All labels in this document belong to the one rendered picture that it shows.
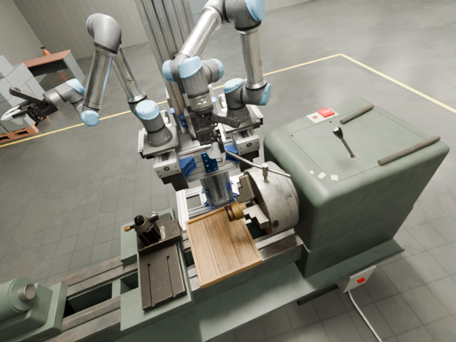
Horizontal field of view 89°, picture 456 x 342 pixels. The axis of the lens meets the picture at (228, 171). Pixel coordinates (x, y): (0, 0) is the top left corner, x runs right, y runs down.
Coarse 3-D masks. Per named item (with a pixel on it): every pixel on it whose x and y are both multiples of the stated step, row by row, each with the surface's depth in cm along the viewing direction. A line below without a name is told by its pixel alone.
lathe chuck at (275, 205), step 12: (252, 168) 103; (252, 180) 98; (276, 180) 94; (264, 192) 92; (276, 192) 92; (264, 204) 93; (276, 204) 91; (288, 204) 92; (276, 216) 92; (288, 216) 94; (264, 228) 110; (276, 228) 96
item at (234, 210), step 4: (236, 200) 104; (232, 204) 103; (236, 204) 102; (240, 204) 103; (244, 204) 103; (228, 208) 102; (232, 208) 101; (236, 208) 101; (240, 208) 101; (244, 208) 102; (228, 212) 101; (232, 212) 101; (236, 212) 101; (240, 212) 101; (228, 216) 101; (232, 216) 101; (236, 216) 101; (240, 216) 102; (232, 220) 102; (236, 220) 103
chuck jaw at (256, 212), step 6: (258, 204) 102; (246, 210) 101; (252, 210) 100; (258, 210) 100; (246, 216) 100; (252, 216) 98; (258, 216) 97; (264, 216) 96; (252, 222) 99; (258, 222) 97; (264, 222) 94; (270, 222) 94; (276, 222) 94
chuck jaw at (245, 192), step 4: (240, 176) 105; (244, 176) 103; (240, 180) 103; (244, 180) 103; (248, 180) 103; (240, 184) 106; (244, 184) 103; (248, 184) 103; (240, 188) 103; (244, 188) 103; (248, 188) 103; (240, 192) 103; (244, 192) 103; (248, 192) 104; (252, 192) 104; (236, 196) 104; (240, 196) 103; (244, 196) 103; (248, 196) 104; (252, 196) 104; (240, 200) 103; (244, 200) 103
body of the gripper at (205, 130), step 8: (192, 112) 78; (200, 112) 75; (208, 112) 75; (192, 120) 78; (200, 120) 78; (208, 120) 78; (200, 128) 78; (208, 128) 77; (216, 128) 78; (200, 136) 78; (208, 136) 79; (216, 136) 79; (200, 144) 78; (208, 144) 79
